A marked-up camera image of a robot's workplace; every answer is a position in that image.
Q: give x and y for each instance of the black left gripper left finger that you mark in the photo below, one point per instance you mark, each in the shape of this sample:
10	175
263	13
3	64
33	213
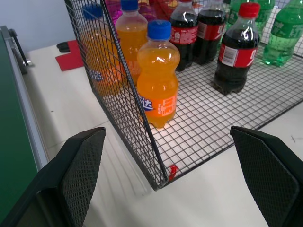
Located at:
71	179

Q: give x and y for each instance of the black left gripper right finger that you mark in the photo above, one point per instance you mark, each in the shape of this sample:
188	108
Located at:
270	170

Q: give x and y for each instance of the green board with metal frame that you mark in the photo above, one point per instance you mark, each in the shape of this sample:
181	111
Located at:
13	123

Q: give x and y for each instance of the red twist tie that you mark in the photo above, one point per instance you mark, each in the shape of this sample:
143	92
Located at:
173	170

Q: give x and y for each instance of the cola bottle red cap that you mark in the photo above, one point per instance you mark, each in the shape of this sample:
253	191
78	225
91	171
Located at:
236	59
183	33
210	30

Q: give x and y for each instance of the red flat mat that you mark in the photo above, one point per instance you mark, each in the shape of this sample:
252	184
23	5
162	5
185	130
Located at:
71	58

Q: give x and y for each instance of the orange soda bottle blue cap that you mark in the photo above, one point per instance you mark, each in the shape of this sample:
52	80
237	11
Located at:
132	35
99	54
157	78

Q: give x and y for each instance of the green soda bottle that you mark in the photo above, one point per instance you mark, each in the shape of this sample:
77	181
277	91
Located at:
233	13
266	14
284	40

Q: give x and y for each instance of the black round object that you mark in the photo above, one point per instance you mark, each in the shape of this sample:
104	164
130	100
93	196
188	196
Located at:
63	47

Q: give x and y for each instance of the red snack bag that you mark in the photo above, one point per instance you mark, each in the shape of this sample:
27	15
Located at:
164	8

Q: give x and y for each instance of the black metal bracket handle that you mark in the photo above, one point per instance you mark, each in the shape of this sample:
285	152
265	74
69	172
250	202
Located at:
20	50

